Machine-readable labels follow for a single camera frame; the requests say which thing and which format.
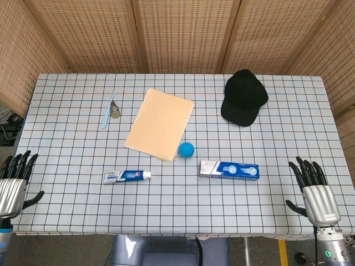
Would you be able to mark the white table leg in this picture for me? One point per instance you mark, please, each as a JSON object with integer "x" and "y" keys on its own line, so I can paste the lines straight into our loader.
{"x": 246, "y": 252}

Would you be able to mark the tan notebook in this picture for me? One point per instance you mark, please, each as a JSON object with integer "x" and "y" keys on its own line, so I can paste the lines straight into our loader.
{"x": 161, "y": 124}

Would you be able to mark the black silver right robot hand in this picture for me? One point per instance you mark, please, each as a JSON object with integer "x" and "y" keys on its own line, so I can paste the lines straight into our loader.
{"x": 320, "y": 203}

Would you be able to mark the blue checked tablecloth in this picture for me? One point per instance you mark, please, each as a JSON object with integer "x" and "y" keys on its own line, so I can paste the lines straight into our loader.
{"x": 177, "y": 207}

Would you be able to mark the black baseball cap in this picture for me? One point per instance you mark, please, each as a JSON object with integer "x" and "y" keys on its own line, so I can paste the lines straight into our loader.
{"x": 244, "y": 97}

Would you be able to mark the blue ball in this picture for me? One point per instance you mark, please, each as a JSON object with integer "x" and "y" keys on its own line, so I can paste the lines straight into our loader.
{"x": 186, "y": 150}

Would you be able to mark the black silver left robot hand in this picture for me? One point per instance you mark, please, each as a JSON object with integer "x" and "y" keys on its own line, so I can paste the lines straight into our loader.
{"x": 11, "y": 196}

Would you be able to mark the blue white toothpaste tube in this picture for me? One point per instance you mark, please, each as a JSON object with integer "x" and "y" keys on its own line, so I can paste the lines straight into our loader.
{"x": 124, "y": 176}

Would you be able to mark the grey-blue robot torso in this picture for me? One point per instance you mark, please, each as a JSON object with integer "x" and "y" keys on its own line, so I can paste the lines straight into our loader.
{"x": 161, "y": 252}

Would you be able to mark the blue toothpaste paper box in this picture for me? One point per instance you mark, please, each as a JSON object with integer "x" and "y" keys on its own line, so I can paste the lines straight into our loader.
{"x": 233, "y": 170}

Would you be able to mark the small grey foil-wrapped item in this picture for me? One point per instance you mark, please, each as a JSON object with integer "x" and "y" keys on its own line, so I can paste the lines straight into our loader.
{"x": 115, "y": 112}

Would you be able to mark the woven wooden folding screen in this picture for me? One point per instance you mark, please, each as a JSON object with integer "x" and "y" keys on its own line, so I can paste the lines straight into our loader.
{"x": 183, "y": 33}

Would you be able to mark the light blue toothbrush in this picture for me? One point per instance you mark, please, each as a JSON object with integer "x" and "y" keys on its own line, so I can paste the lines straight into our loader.
{"x": 106, "y": 116}

